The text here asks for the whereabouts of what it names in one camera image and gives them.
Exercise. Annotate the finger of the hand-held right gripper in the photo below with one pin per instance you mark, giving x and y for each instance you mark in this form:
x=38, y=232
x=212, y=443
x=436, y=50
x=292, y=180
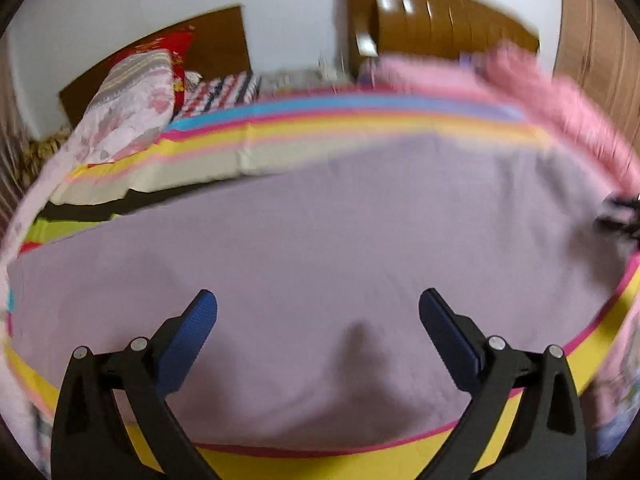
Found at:
x=620, y=212

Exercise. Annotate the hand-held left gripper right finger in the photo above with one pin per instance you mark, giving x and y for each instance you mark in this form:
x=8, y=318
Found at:
x=447, y=332

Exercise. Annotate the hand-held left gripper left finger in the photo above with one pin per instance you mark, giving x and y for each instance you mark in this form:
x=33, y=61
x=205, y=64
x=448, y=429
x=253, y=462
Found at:
x=192, y=332

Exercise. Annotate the purple pants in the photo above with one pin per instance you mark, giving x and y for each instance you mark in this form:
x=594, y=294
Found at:
x=300, y=260

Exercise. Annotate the wooden wardrobe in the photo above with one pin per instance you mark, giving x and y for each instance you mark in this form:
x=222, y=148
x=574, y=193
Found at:
x=600, y=35

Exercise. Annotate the pink floral quilt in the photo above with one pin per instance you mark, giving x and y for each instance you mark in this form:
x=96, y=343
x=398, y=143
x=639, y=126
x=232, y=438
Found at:
x=125, y=110

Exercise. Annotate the striped colourful blanket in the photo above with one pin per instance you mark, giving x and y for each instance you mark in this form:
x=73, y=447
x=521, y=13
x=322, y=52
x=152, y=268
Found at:
x=300, y=125

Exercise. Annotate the tiger print blanket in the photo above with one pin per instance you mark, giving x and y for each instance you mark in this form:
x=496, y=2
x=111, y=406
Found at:
x=45, y=147

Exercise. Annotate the pink bed sheet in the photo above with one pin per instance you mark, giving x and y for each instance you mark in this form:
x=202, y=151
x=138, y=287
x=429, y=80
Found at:
x=425, y=75

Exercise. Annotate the plaid bed sheet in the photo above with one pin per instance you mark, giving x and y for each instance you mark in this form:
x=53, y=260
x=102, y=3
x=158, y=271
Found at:
x=220, y=92

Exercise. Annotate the glossy wooden headboard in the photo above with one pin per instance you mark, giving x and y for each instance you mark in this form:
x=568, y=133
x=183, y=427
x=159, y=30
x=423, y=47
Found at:
x=440, y=15

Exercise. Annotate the nightstand with floral cover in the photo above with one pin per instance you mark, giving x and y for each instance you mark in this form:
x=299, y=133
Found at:
x=300, y=80

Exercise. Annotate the red pillow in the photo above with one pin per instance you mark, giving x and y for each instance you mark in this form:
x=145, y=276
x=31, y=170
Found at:
x=170, y=42

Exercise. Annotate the dark wooden headboard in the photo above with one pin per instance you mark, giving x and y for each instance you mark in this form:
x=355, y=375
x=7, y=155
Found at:
x=215, y=40

